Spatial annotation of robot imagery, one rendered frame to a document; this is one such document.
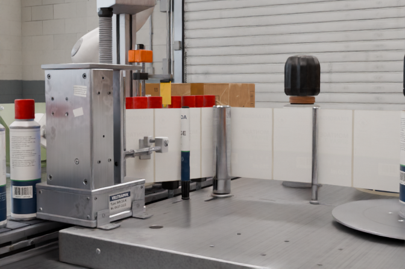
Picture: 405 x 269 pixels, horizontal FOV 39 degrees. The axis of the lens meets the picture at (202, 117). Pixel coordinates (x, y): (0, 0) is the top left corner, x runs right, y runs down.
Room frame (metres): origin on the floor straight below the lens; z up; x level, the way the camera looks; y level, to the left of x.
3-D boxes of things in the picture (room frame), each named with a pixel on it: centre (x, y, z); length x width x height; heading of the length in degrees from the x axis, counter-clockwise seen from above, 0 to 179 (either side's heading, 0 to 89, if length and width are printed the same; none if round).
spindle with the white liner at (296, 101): (1.32, -0.23, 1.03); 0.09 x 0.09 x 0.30
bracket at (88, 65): (0.99, 0.19, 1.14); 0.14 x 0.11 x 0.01; 148
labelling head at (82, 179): (0.99, 0.19, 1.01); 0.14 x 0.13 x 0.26; 148
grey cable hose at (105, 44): (1.31, 0.22, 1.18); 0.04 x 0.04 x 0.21
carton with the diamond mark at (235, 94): (2.16, -0.04, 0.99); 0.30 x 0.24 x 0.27; 158
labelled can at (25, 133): (0.98, 0.31, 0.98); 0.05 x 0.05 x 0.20
